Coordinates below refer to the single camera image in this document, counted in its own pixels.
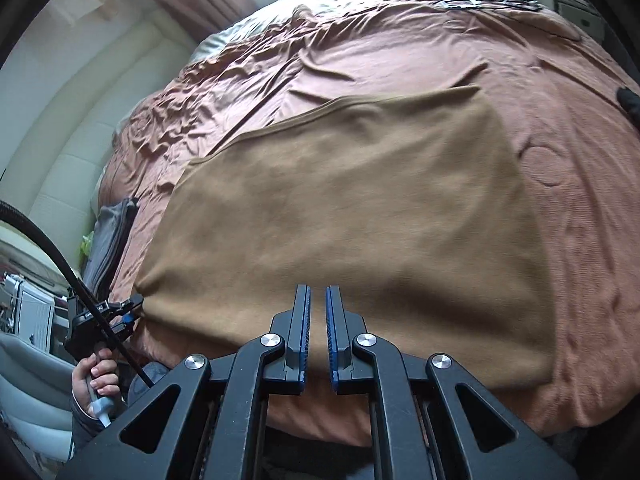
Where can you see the brown printed sweatshirt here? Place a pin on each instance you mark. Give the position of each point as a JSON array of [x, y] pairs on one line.
[[350, 220]]

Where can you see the white appliance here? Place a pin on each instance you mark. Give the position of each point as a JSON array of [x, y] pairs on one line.
[[30, 310]]

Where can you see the white padded headboard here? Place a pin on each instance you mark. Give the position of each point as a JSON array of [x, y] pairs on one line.
[[65, 125]]

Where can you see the white boxes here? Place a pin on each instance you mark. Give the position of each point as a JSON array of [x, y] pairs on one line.
[[570, 2]]

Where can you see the pink fleece blanket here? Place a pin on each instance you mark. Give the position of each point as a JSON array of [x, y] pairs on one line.
[[575, 185]]

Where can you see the grey folded cloth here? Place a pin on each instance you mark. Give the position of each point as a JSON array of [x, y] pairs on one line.
[[107, 245]]

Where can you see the small black object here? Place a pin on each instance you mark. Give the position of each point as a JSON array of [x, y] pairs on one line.
[[629, 105]]

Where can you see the grey padded seat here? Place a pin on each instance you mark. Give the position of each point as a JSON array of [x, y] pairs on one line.
[[30, 385]]

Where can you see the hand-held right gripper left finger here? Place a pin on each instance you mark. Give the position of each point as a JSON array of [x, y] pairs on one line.
[[302, 340]]

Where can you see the person's left forearm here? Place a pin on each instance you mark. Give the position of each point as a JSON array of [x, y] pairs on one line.
[[90, 437]]

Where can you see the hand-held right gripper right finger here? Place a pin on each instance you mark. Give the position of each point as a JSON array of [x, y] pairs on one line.
[[334, 340]]

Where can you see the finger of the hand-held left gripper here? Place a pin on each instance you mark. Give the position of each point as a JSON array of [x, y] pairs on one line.
[[127, 304], [127, 322]]

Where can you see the person's left hand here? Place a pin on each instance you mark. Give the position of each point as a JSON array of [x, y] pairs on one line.
[[97, 375]]

